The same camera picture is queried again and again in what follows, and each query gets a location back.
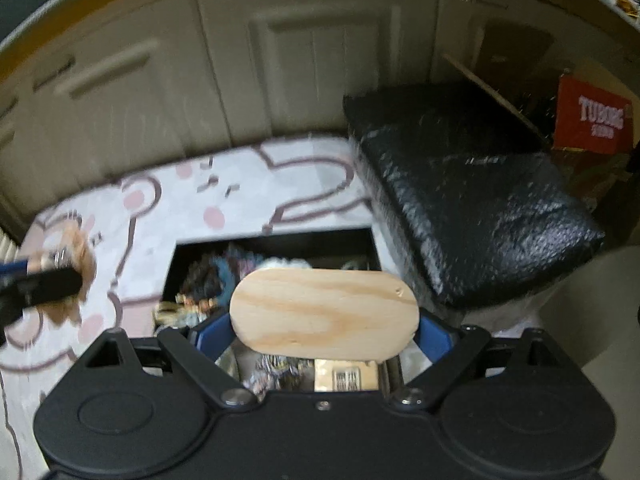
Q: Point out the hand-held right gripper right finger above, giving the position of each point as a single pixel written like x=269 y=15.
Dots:
x=432 y=332

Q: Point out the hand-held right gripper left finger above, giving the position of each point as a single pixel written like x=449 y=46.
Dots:
x=210 y=335

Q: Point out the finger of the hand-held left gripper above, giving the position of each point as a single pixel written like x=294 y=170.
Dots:
x=45 y=285

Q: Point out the beige mesh flower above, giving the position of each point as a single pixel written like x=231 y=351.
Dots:
x=75 y=245

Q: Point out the dark crochet yarn piece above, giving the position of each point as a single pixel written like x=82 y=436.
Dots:
x=220 y=270

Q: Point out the small yellow box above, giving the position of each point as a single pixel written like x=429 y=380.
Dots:
x=345 y=375

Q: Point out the oval wooden board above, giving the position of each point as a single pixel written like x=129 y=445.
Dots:
x=325 y=310

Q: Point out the black box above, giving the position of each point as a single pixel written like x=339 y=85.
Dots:
x=310 y=247

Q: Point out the white ribbed suitcase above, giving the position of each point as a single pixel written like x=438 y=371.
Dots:
x=7 y=245

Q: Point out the cream cabinet door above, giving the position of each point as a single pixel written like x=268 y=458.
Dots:
x=500 y=35
x=150 y=110
x=10 y=170
x=325 y=60

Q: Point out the black wrapped bench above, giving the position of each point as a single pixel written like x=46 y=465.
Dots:
x=475 y=185

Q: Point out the bear print blanket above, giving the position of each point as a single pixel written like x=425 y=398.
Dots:
x=250 y=185

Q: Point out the red carton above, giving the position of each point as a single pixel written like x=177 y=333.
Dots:
x=590 y=130

